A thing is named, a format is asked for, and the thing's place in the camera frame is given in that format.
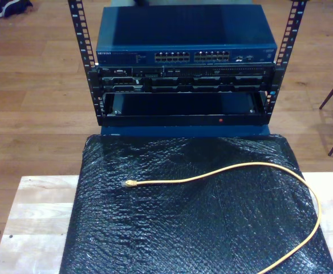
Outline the blue network switch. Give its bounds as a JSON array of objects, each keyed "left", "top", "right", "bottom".
[{"left": 95, "top": 5, "right": 278, "bottom": 67}]

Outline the black bubble mat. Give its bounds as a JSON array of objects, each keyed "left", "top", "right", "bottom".
[{"left": 58, "top": 134, "right": 333, "bottom": 274}]

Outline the black server chassis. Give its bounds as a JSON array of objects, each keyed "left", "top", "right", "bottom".
[{"left": 96, "top": 66, "right": 275, "bottom": 94}]

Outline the black rack frame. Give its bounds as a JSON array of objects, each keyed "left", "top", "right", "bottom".
[{"left": 67, "top": 0, "right": 309, "bottom": 127}]

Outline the yellow network cable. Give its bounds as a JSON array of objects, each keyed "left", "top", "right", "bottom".
[{"left": 120, "top": 162, "right": 323, "bottom": 274}]

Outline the black rack drawer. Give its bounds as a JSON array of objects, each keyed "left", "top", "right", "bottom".
[{"left": 98, "top": 91, "right": 270, "bottom": 126}]

